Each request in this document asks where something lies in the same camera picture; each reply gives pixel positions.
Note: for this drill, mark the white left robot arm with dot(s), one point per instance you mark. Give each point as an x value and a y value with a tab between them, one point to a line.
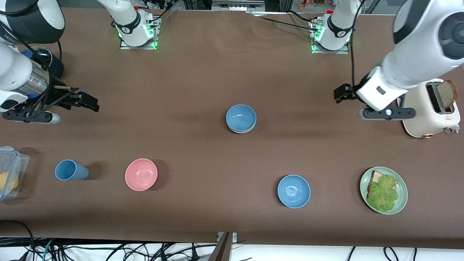
406	72

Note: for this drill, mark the bread slice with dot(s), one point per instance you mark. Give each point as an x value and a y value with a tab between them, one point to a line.
377	177

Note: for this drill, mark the green lettuce leaf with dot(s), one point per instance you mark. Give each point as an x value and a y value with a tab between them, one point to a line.
382	195

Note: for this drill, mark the clear plastic food container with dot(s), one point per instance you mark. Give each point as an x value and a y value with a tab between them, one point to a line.
21	163

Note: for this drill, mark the brown table cloth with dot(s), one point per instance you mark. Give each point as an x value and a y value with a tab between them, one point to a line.
217	163

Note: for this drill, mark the green bowl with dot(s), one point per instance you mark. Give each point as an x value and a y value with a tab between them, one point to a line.
241	132

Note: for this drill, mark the white toaster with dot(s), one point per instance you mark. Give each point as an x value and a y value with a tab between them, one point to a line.
431	125

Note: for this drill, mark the glass lid blue knob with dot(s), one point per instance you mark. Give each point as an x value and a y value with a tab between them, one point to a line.
45	56

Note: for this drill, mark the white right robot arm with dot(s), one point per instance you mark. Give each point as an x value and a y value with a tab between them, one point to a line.
14	69

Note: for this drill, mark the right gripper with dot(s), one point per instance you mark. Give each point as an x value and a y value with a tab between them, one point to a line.
59	96

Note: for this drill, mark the table support beam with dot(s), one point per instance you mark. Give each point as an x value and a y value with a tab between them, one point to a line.
222	252

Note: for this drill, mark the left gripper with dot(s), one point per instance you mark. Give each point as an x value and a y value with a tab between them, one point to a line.
345	92

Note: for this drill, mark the pink bowl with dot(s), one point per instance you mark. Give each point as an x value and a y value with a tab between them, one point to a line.
141	174

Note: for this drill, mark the green plate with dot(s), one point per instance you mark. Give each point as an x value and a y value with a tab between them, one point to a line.
403	195

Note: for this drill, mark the brown toast slice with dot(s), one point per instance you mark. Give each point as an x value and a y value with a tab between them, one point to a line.
446	93

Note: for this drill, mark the yellow fruit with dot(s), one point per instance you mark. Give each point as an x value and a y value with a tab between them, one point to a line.
9	183

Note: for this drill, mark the blue bowl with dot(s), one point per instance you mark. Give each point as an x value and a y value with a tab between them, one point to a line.
241	116
293	191

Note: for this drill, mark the white power strip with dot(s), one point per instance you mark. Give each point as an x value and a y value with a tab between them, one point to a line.
235	7

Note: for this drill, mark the blue ribbed cup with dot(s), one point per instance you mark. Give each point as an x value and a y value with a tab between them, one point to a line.
67	170

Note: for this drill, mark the orange leafy decoration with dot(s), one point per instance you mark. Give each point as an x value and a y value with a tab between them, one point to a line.
311	4

